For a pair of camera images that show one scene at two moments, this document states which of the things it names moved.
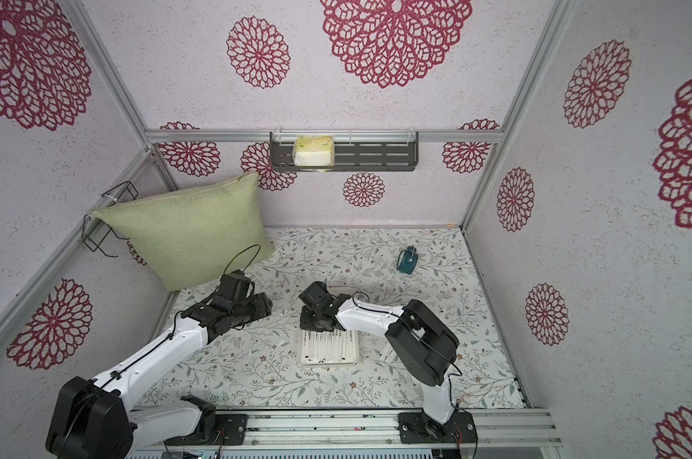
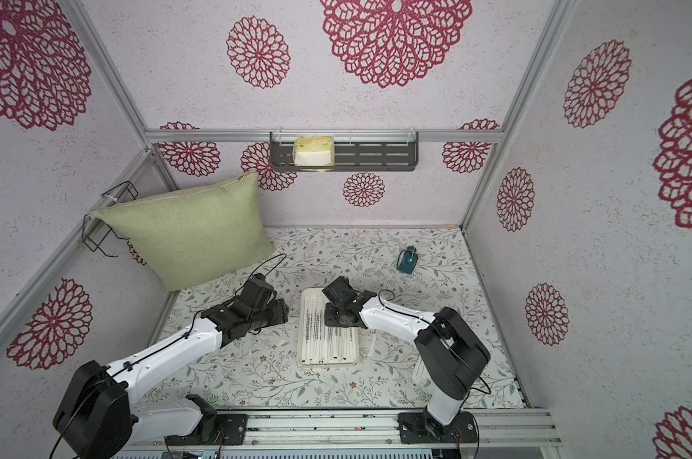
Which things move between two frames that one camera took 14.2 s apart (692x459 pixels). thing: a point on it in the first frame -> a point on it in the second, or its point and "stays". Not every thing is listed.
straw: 307,357 stays
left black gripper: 262,306 -> 280,313
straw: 322,346 stays
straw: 315,346 stays
